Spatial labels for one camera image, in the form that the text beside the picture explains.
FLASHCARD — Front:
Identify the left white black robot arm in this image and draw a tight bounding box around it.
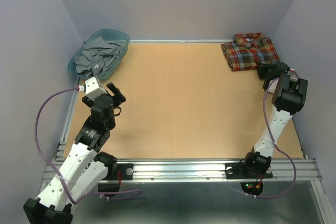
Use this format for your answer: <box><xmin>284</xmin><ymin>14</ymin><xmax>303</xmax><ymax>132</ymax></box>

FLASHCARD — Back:
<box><xmin>23</xmin><ymin>78</ymin><xmax>126</xmax><ymax>223</ymax></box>

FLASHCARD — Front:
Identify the teal plastic basket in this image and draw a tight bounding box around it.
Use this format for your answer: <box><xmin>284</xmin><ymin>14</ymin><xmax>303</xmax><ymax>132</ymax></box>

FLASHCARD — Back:
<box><xmin>67</xmin><ymin>29</ymin><xmax>130</xmax><ymax>81</ymax></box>

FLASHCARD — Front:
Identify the plaid long sleeve shirt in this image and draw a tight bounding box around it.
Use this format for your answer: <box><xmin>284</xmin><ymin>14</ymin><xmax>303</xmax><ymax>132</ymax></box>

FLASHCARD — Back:
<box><xmin>221</xmin><ymin>33</ymin><xmax>280</xmax><ymax>71</ymax></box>

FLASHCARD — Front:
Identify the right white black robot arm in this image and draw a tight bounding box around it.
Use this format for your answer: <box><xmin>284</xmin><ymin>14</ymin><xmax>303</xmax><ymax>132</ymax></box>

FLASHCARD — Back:
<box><xmin>241</xmin><ymin>62</ymin><xmax>308</xmax><ymax>177</ymax></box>

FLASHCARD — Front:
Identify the grey long sleeve shirt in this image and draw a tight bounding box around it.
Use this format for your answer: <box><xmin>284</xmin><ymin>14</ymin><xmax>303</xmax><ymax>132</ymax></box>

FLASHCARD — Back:
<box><xmin>73</xmin><ymin>37</ymin><xmax>123</xmax><ymax>79</ymax></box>

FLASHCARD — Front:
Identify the aluminium front rail frame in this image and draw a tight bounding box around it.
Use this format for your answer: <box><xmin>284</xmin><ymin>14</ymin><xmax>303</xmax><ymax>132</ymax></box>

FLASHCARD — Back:
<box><xmin>30</xmin><ymin>77</ymin><xmax>329</xmax><ymax>224</ymax></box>

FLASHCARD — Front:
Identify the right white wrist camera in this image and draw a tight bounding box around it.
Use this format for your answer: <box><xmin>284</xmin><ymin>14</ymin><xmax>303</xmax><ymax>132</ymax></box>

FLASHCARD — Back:
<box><xmin>288</xmin><ymin>68</ymin><xmax>299</xmax><ymax>81</ymax></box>

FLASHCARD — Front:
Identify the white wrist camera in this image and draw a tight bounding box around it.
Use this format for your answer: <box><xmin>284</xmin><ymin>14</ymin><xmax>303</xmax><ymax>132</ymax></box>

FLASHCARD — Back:
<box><xmin>288</xmin><ymin>68</ymin><xmax>299</xmax><ymax>81</ymax></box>
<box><xmin>78</xmin><ymin>77</ymin><xmax>107</xmax><ymax>101</ymax></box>

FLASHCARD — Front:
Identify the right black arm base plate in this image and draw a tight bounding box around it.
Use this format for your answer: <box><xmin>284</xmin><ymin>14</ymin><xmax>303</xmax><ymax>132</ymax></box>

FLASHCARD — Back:
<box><xmin>225</xmin><ymin>162</ymin><xmax>273</xmax><ymax>179</ymax></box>

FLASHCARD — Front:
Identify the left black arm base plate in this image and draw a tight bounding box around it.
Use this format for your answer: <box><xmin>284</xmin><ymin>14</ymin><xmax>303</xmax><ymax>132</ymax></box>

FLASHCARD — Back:
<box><xmin>102</xmin><ymin>163</ymin><xmax>134</xmax><ymax>181</ymax></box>

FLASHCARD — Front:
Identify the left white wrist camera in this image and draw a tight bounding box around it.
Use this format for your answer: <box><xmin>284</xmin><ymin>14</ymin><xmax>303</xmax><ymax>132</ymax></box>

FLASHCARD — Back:
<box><xmin>78</xmin><ymin>77</ymin><xmax>107</xmax><ymax>101</ymax></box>

